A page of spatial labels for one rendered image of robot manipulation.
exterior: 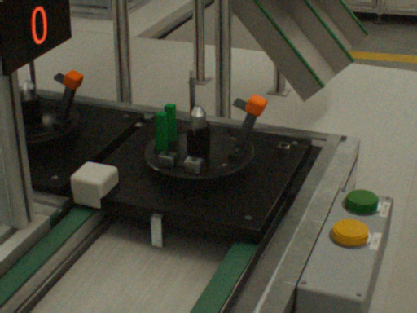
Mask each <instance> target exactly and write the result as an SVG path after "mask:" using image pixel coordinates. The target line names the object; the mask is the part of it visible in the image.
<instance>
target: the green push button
mask: <svg viewBox="0 0 417 313"><path fill-rule="evenodd" d="M379 200H380V199H379V197H378V196H377V195H376V194H375V193H374V192H372V191H369V190H366V189H363V190H354V191H351V192H349V193H348V194H347V195H346V197H345V205H346V207H347V208H348V209H350V210H352V211H353V212H357V213H361V214H367V213H369V212H372V211H374V210H376V209H377V208H378V203H379Z"/></svg>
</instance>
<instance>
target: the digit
mask: <svg viewBox="0 0 417 313"><path fill-rule="evenodd" d="M22 6H23V13H24V27H25V34H26V41H27V45H26V49H27V56H28V58H29V57H31V56H33V55H35V54H37V53H39V52H41V51H44V50H45V49H46V48H47V47H48V46H51V45H53V44H54V38H53V29H52V23H53V21H52V12H51V4H50V0H22Z"/></svg>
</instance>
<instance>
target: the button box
mask: <svg viewBox="0 0 417 313"><path fill-rule="evenodd" d="M349 192H351V191H350V190H345V189H340V190H339V191H338V193H337V195H336V199H335V200H334V202H333V204H332V206H331V209H330V211H329V214H328V216H327V220H326V222H325V223H324V224H323V227H322V229H321V231H320V234H319V237H318V239H317V242H316V244H315V246H314V247H313V249H312V251H311V254H310V256H309V260H308V262H307V263H306V266H305V269H303V272H302V273H301V277H300V279H299V281H298V283H297V285H296V296H295V307H294V313H368V311H369V307H370V304H371V298H372V294H373V292H374V288H375V285H376V282H377V278H378V274H379V271H380V266H381V263H382V259H383V256H384V249H386V246H387V243H388V237H389V230H390V222H391V215H392V209H393V198H392V197H391V196H383V195H378V194H376V195H377V196H378V197H379V199H380V200H379V203H378V208H377V209H376V210H374V211H372V212H369V213H367V214H361V213H357V212H353V211H352V210H350V209H348V208H347V207H346V205H345V197H346V195H347V194H348V193H349ZM347 218H349V219H356V220H359V221H361V222H363V223H365V224H366V225H367V226H368V227H369V235H368V238H367V241H366V242H365V243H363V244H361V245H345V244H342V243H340V242H339V241H337V240H335V239H334V238H333V237H334V236H333V227H334V225H335V224H336V223H338V222H339V221H340V220H342V219H347Z"/></svg>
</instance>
